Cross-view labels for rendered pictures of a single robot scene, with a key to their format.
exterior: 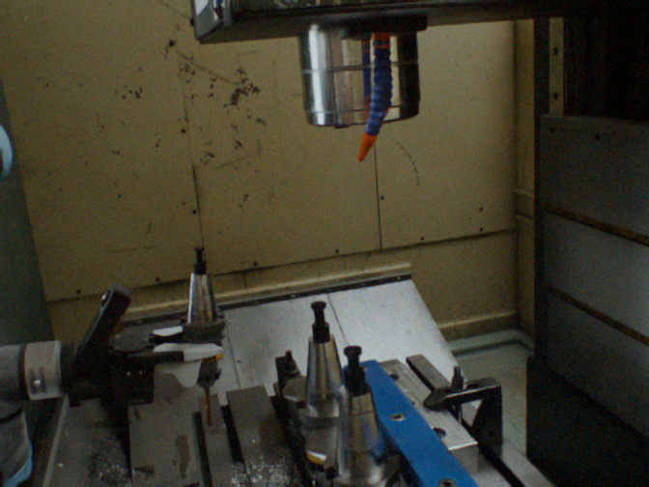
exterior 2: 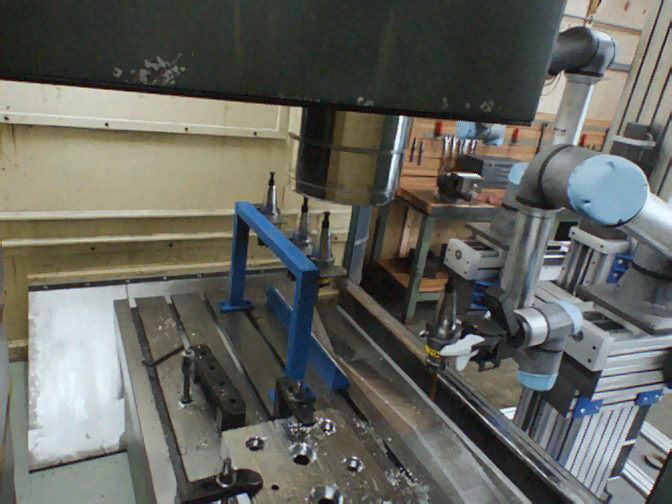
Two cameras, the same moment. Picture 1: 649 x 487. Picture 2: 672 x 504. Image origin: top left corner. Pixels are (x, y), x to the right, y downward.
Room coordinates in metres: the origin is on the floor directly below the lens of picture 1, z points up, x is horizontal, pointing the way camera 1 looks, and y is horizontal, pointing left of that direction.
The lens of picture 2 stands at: (1.58, -0.26, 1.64)
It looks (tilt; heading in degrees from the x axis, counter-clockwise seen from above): 21 degrees down; 164
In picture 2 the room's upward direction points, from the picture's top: 8 degrees clockwise
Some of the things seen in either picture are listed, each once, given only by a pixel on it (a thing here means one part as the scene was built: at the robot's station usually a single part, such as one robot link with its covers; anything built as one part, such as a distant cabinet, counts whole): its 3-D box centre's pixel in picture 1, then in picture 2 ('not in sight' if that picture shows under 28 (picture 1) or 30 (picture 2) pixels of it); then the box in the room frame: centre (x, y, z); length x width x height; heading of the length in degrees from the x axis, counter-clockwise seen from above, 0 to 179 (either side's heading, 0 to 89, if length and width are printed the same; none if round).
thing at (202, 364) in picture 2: not in sight; (216, 387); (0.65, -0.20, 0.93); 0.26 x 0.05 x 0.06; 18
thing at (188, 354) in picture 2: not in sight; (187, 376); (0.65, -0.26, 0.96); 0.03 x 0.03 x 0.13
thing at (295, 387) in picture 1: (315, 387); (331, 271); (0.64, 0.02, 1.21); 0.07 x 0.05 x 0.01; 103
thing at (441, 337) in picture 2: (203, 327); (442, 329); (0.86, 0.18, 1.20); 0.06 x 0.06 x 0.03
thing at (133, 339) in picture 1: (111, 367); (491, 338); (0.83, 0.31, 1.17); 0.12 x 0.08 x 0.09; 103
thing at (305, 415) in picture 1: (328, 412); (320, 261); (0.59, 0.01, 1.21); 0.06 x 0.06 x 0.03
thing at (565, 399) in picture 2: not in sight; (608, 386); (0.65, 0.85, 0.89); 0.36 x 0.10 x 0.09; 98
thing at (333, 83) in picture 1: (359, 74); (346, 147); (0.92, -0.07, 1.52); 0.16 x 0.16 x 0.12
